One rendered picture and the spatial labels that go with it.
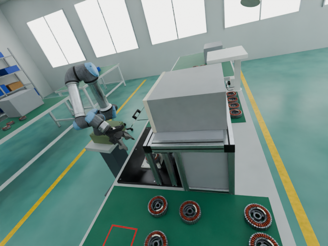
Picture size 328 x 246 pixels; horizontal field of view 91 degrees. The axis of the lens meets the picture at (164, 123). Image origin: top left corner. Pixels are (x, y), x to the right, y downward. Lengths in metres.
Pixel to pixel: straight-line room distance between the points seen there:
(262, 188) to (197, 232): 0.43
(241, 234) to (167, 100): 0.70
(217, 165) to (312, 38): 5.55
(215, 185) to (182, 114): 0.45
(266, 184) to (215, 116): 0.51
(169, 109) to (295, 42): 5.44
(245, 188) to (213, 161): 0.29
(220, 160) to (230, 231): 0.32
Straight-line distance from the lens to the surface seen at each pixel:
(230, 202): 1.02
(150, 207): 1.02
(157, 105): 0.81
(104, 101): 1.52
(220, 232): 0.95
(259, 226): 0.95
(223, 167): 0.89
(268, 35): 5.78
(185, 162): 0.88
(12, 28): 9.01
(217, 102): 0.77
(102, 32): 6.51
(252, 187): 1.09
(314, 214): 2.00
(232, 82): 2.02
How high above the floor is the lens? 1.63
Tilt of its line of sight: 32 degrees down
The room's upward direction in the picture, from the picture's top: 16 degrees counter-clockwise
